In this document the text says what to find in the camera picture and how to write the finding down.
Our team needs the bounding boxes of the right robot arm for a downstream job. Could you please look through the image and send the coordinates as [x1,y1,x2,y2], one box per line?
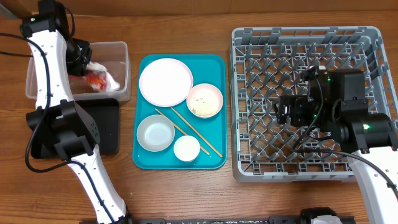
[273,66,397,223]

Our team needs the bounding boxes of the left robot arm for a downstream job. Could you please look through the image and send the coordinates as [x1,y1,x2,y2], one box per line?
[20,1,133,223]

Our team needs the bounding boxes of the white napkin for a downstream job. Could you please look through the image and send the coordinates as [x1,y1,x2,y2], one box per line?
[86,62,120,92]

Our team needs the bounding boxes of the black plastic tray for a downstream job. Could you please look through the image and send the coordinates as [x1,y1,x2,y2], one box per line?
[30,98,120,159]

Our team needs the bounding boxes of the large pink plate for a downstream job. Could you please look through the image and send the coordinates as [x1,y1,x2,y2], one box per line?
[139,58,193,107]

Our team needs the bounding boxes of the grey dishwasher rack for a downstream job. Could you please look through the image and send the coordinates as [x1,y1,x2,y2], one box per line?
[229,26,397,182]

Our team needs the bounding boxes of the teal serving tray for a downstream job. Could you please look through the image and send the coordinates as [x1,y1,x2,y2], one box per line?
[132,54,228,170]

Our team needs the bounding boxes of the grey bowl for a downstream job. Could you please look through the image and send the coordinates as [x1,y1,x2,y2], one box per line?
[136,114,175,152]

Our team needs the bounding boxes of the white cup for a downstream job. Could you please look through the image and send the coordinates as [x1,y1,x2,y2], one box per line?
[174,136,201,162]

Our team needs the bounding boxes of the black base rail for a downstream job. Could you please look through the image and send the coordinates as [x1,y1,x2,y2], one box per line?
[79,214,356,224]

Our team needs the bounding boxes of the red snack wrapper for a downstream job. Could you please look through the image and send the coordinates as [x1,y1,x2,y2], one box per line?
[85,71,108,91]

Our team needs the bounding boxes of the pink bowl with rice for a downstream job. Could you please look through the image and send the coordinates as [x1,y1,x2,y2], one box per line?
[186,83,224,119]

